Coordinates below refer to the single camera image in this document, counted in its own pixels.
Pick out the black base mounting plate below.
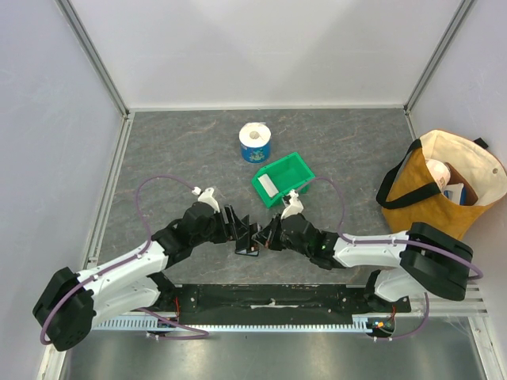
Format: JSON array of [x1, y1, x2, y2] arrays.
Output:
[[152, 284, 411, 317]]

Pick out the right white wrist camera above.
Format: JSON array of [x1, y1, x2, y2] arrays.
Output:
[[280, 189, 304, 220]]

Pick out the stack of white cards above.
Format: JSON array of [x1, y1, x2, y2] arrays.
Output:
[[257, 173, 279, 198]]

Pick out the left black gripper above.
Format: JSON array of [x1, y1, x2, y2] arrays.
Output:
[[192, 203, 249, 246]]

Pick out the mustard canvas tote bag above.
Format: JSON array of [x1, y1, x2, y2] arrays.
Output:
[[376, 130, 506, 240]]

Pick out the aluminium frame post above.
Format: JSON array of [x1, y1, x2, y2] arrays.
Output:
[[55, 0, 130, 118], [403, 0, 476, 116]]

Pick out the items inside tote bag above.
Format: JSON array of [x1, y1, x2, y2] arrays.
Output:
[[425, 159, 478, 206]]

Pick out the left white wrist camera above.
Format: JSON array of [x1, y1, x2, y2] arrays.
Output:
[[191, 186, 220, 213]]

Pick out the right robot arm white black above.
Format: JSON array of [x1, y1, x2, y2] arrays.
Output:
[[253, 214, 473, 312]]

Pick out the green plastic bin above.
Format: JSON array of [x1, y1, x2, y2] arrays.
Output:
[[251, 152, 315, 208]]

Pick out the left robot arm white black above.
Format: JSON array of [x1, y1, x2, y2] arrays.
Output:
[[32, 200, 260, 352]]

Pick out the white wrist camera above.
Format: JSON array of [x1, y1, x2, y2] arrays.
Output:
[[191, 186, 220, 213], [280, 189, 304, 220]]

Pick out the right aluminium frame post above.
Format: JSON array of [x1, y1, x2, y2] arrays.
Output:
[[403, 0, 476, 116]]

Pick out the left aluminium frame post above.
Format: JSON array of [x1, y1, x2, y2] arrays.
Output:
[[55, 0, 130, 118]]

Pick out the toilet paper roll blue wrapper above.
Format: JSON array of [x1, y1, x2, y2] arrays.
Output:
[[238, 122, 272, 164]]

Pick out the black leather card holder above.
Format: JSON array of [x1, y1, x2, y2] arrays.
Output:
[[234, 223, 261, 257]]

